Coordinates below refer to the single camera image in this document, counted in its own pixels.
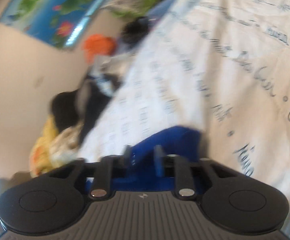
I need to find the blue knit sweater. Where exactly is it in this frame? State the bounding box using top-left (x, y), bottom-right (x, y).
top-left (92, 126), bottom-right (201, 199)

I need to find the green and white clothes pile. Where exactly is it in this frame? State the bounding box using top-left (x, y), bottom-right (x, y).
top-left (102, 0), bottom-right (159, 21)

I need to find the yellow floral blanket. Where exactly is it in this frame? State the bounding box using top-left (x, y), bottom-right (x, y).
top-left (29, 114), bottom-right (83, 178)

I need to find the black garment pile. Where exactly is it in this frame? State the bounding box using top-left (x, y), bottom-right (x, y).
top-left (50, 74), bottom-right (121, 145)

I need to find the white duvet with script text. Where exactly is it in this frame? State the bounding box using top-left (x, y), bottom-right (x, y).
top-left (79, 0), bottom-right (290, 237)

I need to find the orange garment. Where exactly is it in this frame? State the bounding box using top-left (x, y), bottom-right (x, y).
top-left (82, 34), bottom-right (116, 63)

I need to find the blue floral wall poster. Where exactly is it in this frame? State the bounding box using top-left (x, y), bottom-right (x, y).
top-left (0, 0), bottom-right (108, 49)

